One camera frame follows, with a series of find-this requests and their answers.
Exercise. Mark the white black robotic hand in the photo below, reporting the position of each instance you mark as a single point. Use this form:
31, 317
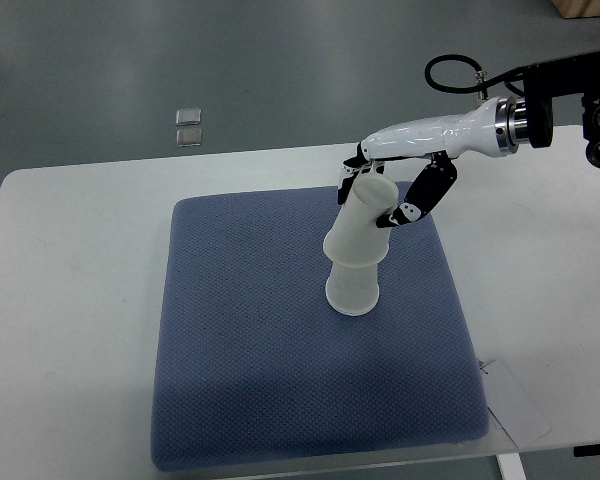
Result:
495, 129

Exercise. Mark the white paper cup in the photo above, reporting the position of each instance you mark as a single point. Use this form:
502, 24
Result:
354, 241
352, 291

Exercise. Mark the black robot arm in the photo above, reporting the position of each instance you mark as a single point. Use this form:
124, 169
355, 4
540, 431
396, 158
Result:
567, 89

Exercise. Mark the wooden furniture corner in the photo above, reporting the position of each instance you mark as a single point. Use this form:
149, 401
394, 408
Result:
577, 9

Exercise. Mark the white paper cup on cushion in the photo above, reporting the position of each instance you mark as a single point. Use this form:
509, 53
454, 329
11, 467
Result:
352, 291

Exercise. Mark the white paper tag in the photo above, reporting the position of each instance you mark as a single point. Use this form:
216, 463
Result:
511, 406

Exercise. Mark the upper metal floor plate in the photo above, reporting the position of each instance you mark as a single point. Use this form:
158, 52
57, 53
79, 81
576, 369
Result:
188, 116

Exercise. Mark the white table leg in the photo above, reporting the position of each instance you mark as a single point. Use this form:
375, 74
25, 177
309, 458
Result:
511, 467

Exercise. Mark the black table control panel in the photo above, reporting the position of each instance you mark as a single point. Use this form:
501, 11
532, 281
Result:
586, 451

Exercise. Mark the blue grey textured cushion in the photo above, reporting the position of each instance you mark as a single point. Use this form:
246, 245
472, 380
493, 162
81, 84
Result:
254, 365

